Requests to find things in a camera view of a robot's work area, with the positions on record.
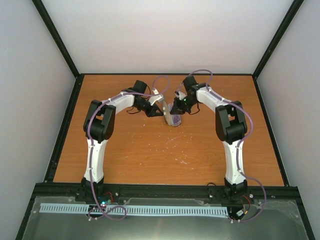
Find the black aluminium mounting rail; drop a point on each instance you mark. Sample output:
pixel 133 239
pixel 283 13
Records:
pixel 120 192

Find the plaid brown glasses case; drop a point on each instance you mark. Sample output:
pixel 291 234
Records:
pixel 166 107

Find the pink transparent sunglasses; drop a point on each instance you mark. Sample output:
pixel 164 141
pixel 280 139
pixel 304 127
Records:
pixel 175 120

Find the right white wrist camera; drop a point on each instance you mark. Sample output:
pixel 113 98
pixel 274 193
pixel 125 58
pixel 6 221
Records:
pixel 180 95

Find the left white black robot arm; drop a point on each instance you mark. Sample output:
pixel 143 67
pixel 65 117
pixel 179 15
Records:
pixel 137 91

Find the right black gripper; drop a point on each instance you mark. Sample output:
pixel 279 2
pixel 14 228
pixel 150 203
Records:
pixel 176 109

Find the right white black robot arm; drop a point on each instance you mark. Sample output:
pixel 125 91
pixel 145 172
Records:
pixel 230 127

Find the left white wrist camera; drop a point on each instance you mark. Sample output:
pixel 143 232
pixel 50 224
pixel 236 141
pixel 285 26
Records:
pixel 157 97

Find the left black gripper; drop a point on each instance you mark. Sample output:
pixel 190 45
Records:
pixel 151 112

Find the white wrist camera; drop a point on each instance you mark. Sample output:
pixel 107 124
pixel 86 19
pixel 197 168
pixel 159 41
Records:
pixel 180 95
pixel 157 97

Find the light blue slotted cable duct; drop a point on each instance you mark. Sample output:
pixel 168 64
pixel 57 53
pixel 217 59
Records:
pixel 139 210

